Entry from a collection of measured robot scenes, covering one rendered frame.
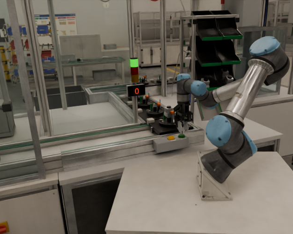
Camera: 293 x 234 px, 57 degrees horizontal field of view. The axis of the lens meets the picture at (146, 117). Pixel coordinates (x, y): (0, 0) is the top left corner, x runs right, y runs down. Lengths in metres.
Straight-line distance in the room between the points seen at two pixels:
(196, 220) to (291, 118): 2.30
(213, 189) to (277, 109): 1.95
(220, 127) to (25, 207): 1.08
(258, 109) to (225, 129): 1.83
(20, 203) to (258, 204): 1.16
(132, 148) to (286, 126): 2.06
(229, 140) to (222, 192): 0.26
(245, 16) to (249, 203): 1.95
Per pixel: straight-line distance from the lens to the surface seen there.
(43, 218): 1.68
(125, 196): 1.33
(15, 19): 1.38
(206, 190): 1.28
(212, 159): 1.27
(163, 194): 1.33
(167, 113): 1.81
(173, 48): 11.06
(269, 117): 3.06
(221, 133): 1.13
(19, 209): 1.64
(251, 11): 2.91
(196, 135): 1.78
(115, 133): 1.85
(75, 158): 1.58
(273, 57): 1.30
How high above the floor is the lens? 1.62
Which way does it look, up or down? 19 degrees down
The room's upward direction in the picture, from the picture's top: 2 degrees counter-clockwise
